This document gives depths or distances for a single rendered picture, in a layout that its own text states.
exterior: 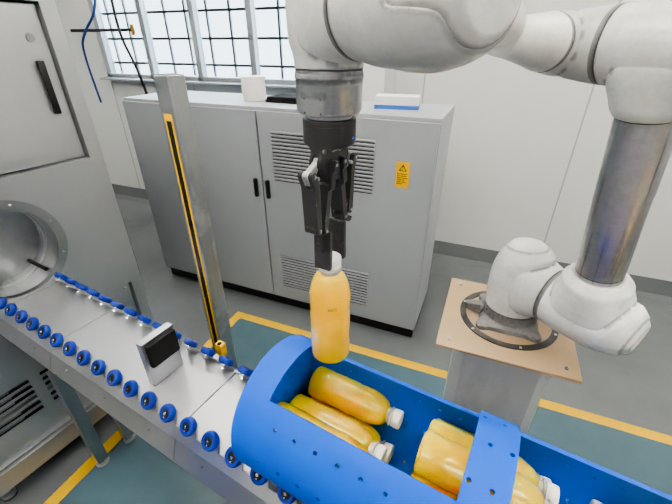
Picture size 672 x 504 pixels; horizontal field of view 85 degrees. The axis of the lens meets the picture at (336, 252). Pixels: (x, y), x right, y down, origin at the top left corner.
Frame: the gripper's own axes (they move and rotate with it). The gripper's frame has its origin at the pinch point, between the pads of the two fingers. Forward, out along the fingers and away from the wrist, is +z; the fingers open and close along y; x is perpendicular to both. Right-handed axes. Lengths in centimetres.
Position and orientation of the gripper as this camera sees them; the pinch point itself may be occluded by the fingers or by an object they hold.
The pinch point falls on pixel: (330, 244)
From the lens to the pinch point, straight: 61.1
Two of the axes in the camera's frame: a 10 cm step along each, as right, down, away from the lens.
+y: -5.0, 4.3, -7.5
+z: 0.0, 8.7, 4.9
